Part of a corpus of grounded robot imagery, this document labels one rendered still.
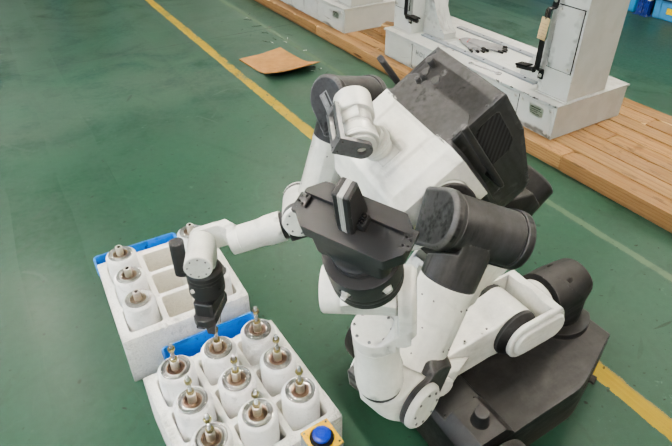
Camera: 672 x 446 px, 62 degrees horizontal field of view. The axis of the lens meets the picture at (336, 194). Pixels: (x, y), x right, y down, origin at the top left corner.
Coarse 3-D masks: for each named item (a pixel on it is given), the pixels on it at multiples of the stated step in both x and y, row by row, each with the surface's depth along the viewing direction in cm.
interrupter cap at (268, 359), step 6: (270, 348) 149; (282, 348) 149; (264, 354) 147; (270, 354) 148; (282, 354) 148; (288, 354) 147; (264, 360) 146; (270, 360) 146; (282, 360) 146; (288, 360) 146; (270, 366) 144; (276, 366) 144; (282, 366) 144
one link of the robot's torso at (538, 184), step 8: (528, 168) 123; (536, 176) 122; (528, 184) 123; (536, 184) 122; (544, 184) 123; (528, 192) 120; (536, 192) 123; (544, 192) 123; (552, 192) 125; (512, 200) 116; (520, 200) 118; (528, 200) 120; (536, 200) 121; (544, 200) 125; (520, 208) 120; (528, 208) 121; (536, 208) 123
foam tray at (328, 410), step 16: (240, 336) 162; (240, 352) 157; (256, 368) 153; (304, 368) 153; (208, 384) 148; (160, 400) 144; (272, 400) 144; (320, 400) 144; (160, 416) 140; (224, 416) 140; (320, 416) 148; (336, 416) 140; (176, 432) 137; (288, 432) 137
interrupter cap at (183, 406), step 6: (198, 390) 138; (204, 390) 138; (180, 396) 137; (186, 396) 137; (198, 396) 137; (204, 396) 137; (180, 402) 135; (186, 402) 136; (198, 402) 136; (204, 402) 135; (180, 408) 134; (186, 408) 134; (192, 408) 134; (198, 408) 134
